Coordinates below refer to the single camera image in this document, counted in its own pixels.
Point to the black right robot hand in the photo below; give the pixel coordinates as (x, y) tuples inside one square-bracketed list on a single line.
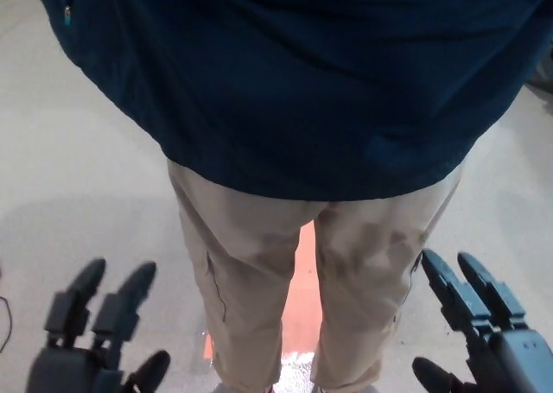
[(514, 363)]

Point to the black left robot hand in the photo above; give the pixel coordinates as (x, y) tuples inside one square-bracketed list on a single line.
[(73, 367)]

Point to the navy blue coat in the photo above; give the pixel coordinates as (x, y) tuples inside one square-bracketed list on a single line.
[(276, 86)]

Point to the orange floor mat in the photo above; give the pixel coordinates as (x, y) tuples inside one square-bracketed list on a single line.
[(304, 280)]

